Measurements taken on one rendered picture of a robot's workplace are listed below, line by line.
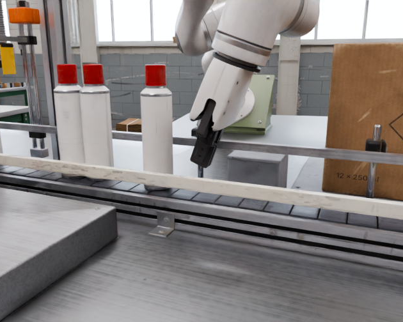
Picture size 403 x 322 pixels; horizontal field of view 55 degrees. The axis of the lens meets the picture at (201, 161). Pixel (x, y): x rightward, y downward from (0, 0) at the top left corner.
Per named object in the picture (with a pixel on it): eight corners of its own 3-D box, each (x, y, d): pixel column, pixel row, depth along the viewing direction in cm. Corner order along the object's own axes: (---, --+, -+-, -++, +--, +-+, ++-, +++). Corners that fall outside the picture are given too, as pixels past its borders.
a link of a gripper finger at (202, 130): (220, 82, 56) (221, 102, 61) (193, 123, 53) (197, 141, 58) (227, 84, 55) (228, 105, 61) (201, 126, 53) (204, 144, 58)
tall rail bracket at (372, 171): (356, 234, 60) (368, 129, 55) (357, 217, 66) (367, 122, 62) (379, 237, 58) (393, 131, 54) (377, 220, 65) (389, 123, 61)
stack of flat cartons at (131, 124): (116, 149, 489) (114, 124, 481) (129, 140, 540) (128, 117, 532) (165, 150, 481) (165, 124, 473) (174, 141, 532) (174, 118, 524)
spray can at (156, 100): (137, 188, 65) (132, 64, 60) (153, 180, 70) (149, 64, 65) (165, 192, 63) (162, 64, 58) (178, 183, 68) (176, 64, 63)
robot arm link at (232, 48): (228, 32, 61) (222, 50, 62) (208, 28, 53) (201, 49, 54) (277, 50, 58) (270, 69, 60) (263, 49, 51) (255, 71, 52)
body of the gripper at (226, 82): (227, 46, 62) (205, 110, 66) (203, 44, 53) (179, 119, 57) (270, 62, 60) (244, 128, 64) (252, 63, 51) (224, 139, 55)
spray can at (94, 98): (80, 179, 70) (70, 64, 65) (97, 172, 75) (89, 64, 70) (103, 183, 68) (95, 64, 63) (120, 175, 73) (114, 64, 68)
